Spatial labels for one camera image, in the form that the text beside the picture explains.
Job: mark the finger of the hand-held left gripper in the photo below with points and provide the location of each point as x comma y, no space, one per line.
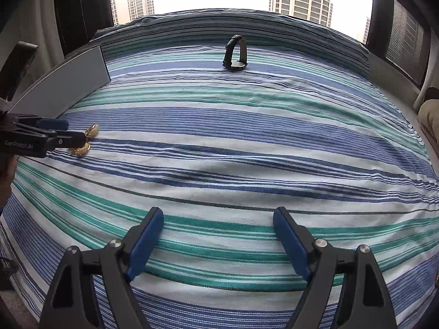
51,124
68,139

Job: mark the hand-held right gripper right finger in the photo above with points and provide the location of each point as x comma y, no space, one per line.
291,243

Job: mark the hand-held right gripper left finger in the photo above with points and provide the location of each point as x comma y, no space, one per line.
144,246

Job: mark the person's left forearm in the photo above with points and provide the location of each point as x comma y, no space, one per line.
7,181

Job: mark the light curtain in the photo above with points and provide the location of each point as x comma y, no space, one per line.
41,17

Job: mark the dark curtain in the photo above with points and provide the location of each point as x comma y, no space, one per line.
82,10

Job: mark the striped blue green bed sheet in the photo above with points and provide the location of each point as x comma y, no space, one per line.
223,144

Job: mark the beige cushion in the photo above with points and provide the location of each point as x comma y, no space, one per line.
430,123

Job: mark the black wristwatch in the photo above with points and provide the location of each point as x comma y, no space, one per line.
236,65

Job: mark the white pole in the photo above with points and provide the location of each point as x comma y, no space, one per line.
422,85

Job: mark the window blind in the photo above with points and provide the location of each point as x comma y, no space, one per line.
404,37

